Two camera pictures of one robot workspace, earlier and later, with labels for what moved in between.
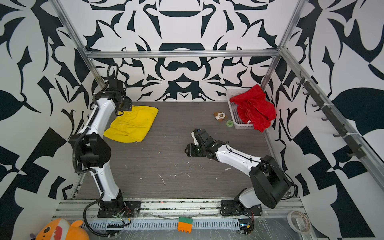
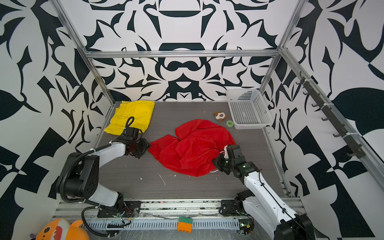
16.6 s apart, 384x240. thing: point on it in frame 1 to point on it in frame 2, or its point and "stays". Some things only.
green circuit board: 246,226 stays
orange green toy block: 185,224 stays
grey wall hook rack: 355,147 stays
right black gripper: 191,150 to 217,162
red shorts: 253,107 to 198,143
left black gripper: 128,105 to 146,145
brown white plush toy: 220,116 stays
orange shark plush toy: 60,229 stays
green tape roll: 229,123 stays
